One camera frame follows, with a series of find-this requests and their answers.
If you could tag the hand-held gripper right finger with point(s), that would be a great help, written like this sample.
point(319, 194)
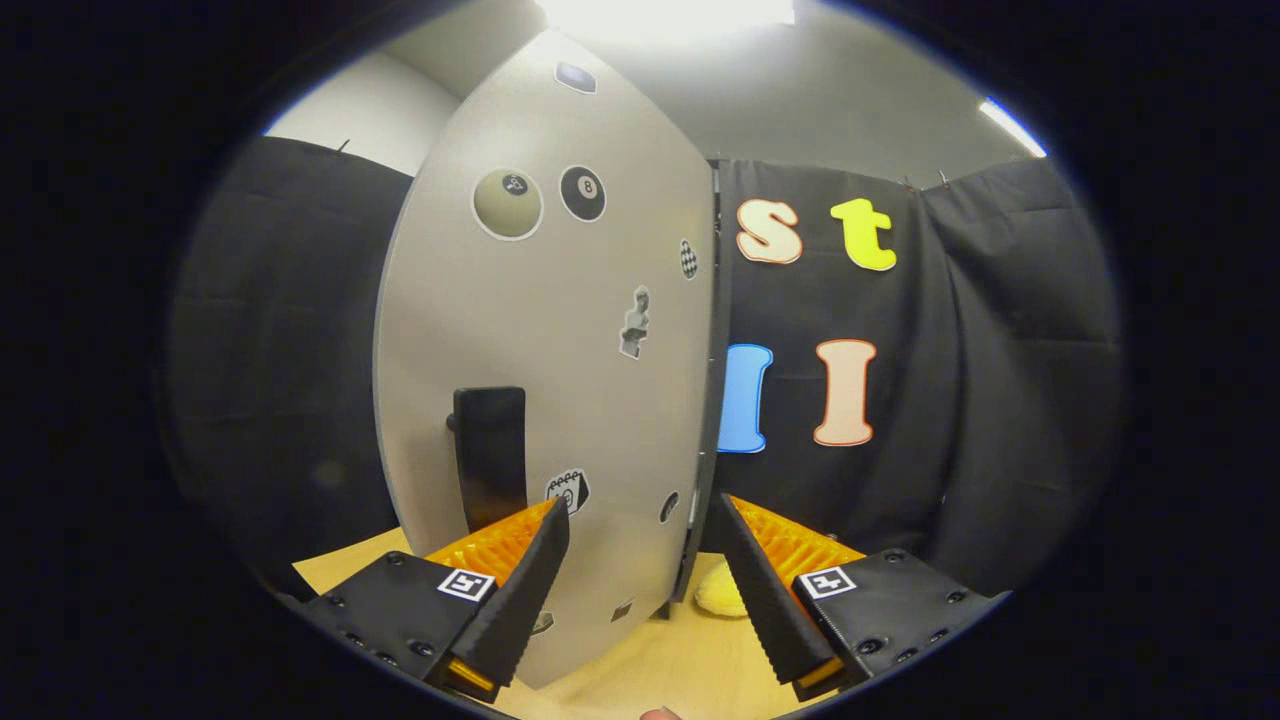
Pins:
point(765, 600)

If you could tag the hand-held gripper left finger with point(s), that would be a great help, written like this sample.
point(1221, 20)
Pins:
point(520, 600)

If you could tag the beige shoe cabinet door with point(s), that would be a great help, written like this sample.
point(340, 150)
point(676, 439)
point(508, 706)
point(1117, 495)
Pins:
point(560, 350)

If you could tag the yellow plush toy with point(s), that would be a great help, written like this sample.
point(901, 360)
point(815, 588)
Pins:
point(718, 595)

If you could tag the black backdrop cloth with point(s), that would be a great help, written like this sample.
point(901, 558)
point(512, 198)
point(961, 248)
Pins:
point(1000, 350)

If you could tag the narrow ceiling light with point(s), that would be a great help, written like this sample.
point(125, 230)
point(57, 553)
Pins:
point(1010, 126)

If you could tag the large ceiling light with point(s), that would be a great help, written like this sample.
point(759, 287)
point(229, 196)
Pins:
point(660, 18)

